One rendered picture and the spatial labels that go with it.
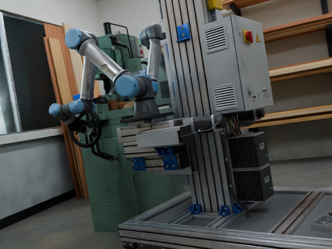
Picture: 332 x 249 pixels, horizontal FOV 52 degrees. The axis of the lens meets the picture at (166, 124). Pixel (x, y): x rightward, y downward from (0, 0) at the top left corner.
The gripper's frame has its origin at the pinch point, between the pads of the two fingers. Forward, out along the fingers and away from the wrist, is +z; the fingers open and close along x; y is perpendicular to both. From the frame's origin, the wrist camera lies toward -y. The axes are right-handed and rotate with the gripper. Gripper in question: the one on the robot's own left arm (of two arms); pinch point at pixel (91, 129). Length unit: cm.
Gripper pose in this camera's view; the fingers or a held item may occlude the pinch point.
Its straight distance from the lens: 230.6
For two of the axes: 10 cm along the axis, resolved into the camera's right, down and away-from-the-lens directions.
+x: 8.8, -1.2, -4.5
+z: 4.6, 4.1, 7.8
